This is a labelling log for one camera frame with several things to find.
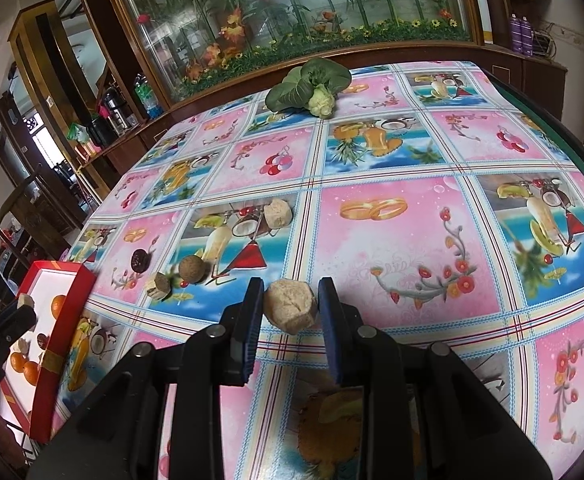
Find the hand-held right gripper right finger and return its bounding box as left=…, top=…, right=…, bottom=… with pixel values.
left=318, top=276, right=555, bottom=480

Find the artificial flower arrangement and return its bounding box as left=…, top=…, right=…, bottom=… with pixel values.
left=132, top=0, right=473, bottom=86

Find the green plastic bottle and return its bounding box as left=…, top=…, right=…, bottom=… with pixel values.
left=133, top=74, right=163, bottom=118

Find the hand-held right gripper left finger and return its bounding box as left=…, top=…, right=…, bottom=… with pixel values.
left=24, top=277, right=265, bottom=480

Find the red cardboard box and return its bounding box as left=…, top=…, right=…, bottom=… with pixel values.
left=0, top=260, right=98, bottom=445

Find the large beige peeled chunk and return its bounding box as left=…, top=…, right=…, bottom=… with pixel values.
left=263, top=280, right=320, bottom=336

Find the steel thermos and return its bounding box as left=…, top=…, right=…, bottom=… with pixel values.
left=103, top=89, right=138, bottom=133

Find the wooden chair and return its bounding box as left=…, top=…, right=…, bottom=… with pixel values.
left=0, top=162, right=73, bottom=271

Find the wooden glass display cabinet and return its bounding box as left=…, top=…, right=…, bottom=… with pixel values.
left=72, top=0, right=505, bottom=111

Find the green packet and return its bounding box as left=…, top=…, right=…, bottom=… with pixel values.
left=68, top=122, right=90, bottom=151

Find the green bok choy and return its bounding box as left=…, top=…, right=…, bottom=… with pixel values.
left=264, top=58, right=353, bottom=120

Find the black kettle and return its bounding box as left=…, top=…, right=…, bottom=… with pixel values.
left=88, top=116, right=115, bottom=148

